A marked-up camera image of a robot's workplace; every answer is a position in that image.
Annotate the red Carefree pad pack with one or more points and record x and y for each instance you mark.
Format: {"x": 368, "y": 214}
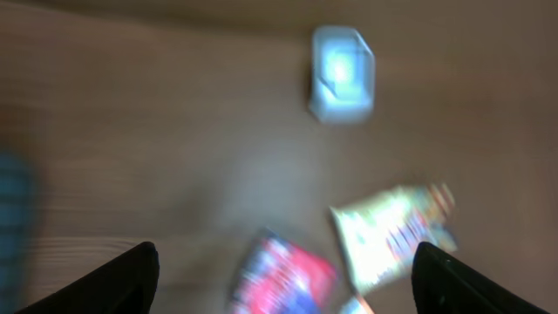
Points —
{"x": 277, "y": 276}

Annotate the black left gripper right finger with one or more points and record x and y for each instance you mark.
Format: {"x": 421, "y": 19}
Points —
{"x": 442, "y": 284}

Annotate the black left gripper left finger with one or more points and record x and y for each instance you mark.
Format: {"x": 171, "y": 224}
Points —
{"x": 126, "y": 284}

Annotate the Kleenex tissue pack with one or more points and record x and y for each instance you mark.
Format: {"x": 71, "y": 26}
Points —
{"x": 356, "y": 305}

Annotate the grey plastic basket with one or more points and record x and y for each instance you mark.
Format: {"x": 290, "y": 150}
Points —
{"x": 17, "y": 211}

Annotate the yellow wet wipes pack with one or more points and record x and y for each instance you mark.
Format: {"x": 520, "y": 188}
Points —
{"x": 379, "y": 235}

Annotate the white barcode scanner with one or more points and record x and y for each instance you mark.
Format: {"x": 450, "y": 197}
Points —
{"x": 342, "y": 76}

